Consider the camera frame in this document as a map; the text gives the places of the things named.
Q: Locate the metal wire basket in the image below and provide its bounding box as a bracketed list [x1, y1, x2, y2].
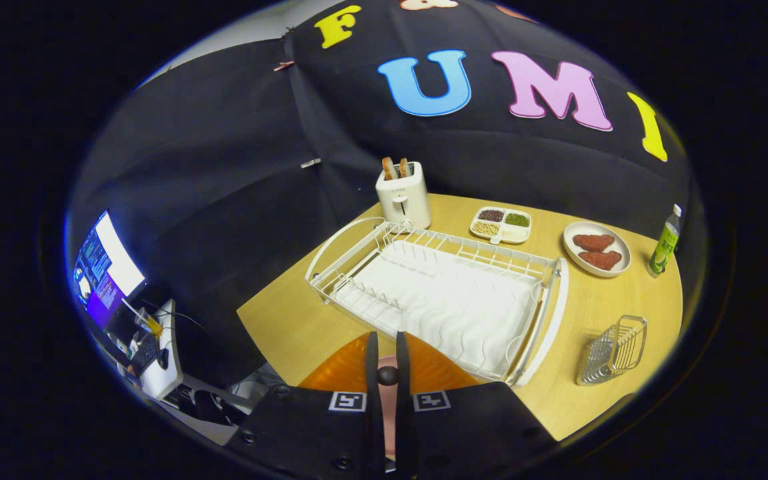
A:
[575, 315, 648, 387]

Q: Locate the white divided snack dish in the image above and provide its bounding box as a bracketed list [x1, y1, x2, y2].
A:
[469, 206, 533, 245]

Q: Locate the black backdrop cloth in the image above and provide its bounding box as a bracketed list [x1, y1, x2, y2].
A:
[67, 0, 698, 387]

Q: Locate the white toaster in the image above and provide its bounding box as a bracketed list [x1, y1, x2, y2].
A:
[375, 162, 433, 230]

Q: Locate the black keyboard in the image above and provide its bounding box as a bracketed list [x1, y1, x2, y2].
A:
[116, 332, 159, 375]

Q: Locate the red meat patty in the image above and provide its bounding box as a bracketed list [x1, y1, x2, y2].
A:
[578, 250, 623, 271]
[572, 233, 615, 253]

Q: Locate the white plate with meat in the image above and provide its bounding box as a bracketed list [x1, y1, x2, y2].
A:
[563, 221, 632, 278]

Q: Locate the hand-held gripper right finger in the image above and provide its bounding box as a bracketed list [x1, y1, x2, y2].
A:
[394, 331, 556, 479]

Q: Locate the yellow drink cup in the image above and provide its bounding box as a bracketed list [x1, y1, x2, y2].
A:
[134, 308, 163, 338]

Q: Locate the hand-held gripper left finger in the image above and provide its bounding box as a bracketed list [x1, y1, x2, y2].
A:
[226, 331, 386, 480]

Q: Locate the white ribbed drip tray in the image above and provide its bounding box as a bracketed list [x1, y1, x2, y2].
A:
[334, 240, 539, 379]

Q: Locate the computer monitor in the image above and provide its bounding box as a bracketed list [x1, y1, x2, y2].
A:
[72, 209, 147, 329]

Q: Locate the white side desk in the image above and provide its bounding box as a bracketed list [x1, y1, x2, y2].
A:
[137, 299, 186, 402]

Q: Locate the pink plate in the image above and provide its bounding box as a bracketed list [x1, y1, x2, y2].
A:
[377, 383, 399, 462]

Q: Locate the green drink bottle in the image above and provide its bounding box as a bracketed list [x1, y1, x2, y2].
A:
[647, 203, 683, 278]

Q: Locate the white wire dish rack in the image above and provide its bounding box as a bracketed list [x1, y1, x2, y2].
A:
[305, 217, 569, 388]

